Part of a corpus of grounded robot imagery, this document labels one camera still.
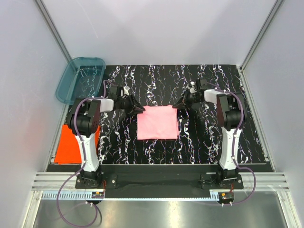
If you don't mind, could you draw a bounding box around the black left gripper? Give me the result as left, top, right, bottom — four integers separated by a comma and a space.
117, 94, 145, 115

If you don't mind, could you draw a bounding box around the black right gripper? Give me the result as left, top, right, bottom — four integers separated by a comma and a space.
172, 89, 201, 110

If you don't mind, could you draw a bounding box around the pink t shirt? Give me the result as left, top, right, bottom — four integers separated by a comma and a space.
137, 105, 179, 140

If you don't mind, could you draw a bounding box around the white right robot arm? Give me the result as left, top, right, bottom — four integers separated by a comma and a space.
173, 88, 245, 188

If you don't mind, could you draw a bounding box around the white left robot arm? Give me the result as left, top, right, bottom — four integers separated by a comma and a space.
66, 86, 145, 188

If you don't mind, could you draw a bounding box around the teal plastic bin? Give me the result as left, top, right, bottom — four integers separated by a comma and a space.
56, 57, 106, 105

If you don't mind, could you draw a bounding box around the folded orange t shirt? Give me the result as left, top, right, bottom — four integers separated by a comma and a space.
54, 124, 100, 165

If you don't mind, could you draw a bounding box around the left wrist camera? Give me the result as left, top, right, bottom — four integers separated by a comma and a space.
122, 86, 132, 97

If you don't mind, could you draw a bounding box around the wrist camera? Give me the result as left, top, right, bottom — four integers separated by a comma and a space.
187, 79, 209, 93
122, 86, 132, 97

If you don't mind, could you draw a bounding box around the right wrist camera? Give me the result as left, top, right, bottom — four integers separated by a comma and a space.
187, 79, 209, 93

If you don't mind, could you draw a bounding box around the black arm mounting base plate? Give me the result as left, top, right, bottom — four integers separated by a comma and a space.
46, 163, 274, 199

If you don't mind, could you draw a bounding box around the left aluminium frame post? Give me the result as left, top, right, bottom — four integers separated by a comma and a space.
34, 0, 72, 62

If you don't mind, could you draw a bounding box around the aluminium frame post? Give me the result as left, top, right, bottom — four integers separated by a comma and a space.
239, 0, 285, 72
34, 0, 72, 62

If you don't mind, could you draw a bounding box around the aluminium rail crossbar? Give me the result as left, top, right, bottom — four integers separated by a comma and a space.
30, 172, 290, 192

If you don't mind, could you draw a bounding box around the white slotted cable duct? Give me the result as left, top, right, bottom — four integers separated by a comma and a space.
41, 191, 235, 200

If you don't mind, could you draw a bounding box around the right aluminium frame post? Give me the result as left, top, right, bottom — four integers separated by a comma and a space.
239, 0, 285, 72

